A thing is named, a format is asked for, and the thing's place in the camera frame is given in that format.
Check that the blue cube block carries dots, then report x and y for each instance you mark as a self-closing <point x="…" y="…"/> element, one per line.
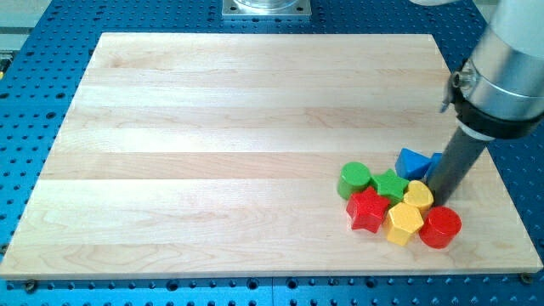
<point x="434" y="161"/>

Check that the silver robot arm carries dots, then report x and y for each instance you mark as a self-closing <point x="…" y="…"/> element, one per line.
<point x="498" y="91"/>

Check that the blue triangle block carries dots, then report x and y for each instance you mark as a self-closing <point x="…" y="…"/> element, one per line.
<point x="411" y="165"/>

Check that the green cylinder block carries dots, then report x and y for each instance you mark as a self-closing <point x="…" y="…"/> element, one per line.
<point x="354" y="177"/>

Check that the light wooden board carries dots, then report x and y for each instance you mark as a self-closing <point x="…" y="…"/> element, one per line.
<point x="216" y="155"/>

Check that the red star block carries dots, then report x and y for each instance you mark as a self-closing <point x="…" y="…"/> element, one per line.
<point x="366" y="210"/>

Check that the green star block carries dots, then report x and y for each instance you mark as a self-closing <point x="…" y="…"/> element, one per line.
<point x="390" y="185"/>

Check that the yellow hexagon block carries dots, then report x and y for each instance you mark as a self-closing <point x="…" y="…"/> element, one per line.
<point x="402" y="222"/>

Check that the yellow heart block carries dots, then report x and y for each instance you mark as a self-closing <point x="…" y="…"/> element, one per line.
<point x="418" y="195"/>

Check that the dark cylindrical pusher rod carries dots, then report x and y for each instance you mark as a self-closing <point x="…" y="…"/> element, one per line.
<point x="462" y="151"/>

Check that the red cylinder block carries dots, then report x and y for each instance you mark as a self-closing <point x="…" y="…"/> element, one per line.
<point x="441" y="226"/>

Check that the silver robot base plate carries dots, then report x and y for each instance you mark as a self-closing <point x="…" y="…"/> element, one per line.
<point x="265" y="8"/>

